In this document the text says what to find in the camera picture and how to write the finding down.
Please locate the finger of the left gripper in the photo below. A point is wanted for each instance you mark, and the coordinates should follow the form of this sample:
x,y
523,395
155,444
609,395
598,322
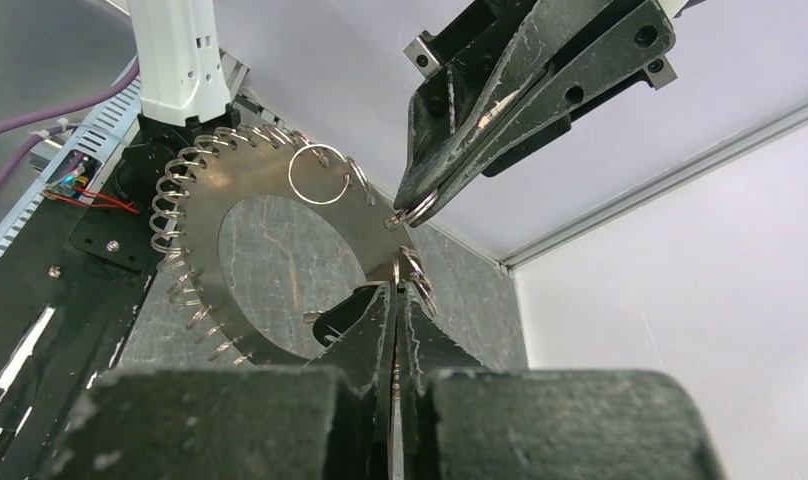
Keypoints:
x,y
501,81
543,99

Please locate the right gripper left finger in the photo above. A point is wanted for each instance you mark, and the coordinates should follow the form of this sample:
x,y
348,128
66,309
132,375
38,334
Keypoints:
x,y
328,418

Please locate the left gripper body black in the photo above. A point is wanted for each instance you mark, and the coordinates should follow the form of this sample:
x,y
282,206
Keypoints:
x,y
497,73

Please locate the metal disc with key rings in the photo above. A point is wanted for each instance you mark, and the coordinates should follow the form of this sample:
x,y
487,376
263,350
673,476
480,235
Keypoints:
x,y
265,226

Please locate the white slotted cable duct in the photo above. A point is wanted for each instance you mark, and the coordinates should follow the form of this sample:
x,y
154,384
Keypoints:
x,y
99,136

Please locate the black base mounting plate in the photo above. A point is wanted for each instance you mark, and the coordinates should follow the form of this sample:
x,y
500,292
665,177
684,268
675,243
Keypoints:
x,y
71,285

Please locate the aluminium corner post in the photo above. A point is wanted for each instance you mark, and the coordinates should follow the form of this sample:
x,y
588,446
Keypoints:
x,y
757,136

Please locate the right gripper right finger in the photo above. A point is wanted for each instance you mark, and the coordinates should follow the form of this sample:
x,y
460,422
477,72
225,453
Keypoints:
x,y
462,420

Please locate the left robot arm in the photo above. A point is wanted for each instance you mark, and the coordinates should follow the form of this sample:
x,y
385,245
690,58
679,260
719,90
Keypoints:
x,y
182,84

